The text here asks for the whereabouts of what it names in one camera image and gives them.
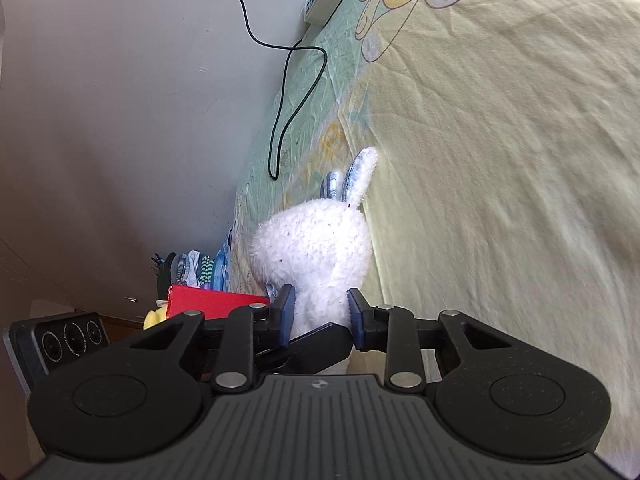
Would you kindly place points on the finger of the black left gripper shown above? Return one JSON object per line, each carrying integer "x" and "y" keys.
{"x": 325, "y": 351}

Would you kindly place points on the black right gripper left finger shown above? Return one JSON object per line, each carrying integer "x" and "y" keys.
{"x": 225, "y": 349}

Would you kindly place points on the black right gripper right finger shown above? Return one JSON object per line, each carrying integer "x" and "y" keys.
{"x": 453, "y": 337}

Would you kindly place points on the yellow tiger plush toy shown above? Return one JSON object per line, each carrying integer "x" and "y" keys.
{"x": 155, "y": 317}

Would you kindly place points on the white bunny plush blue bow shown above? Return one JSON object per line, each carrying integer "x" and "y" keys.
{"x": 321, "y": 247}

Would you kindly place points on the red cardboard box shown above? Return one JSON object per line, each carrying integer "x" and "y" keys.
{"x": 211, "y": 303}

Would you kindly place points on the blue patterned plastic bag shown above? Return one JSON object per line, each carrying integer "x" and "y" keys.
{"x": 222, "y": 265}

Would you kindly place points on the pile of folded clothes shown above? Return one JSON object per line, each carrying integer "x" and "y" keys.
{"x": 192, "y": 269}

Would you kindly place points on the green cartoon bed sheet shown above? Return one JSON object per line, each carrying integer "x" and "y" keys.
{"x": 507, "y": 184}

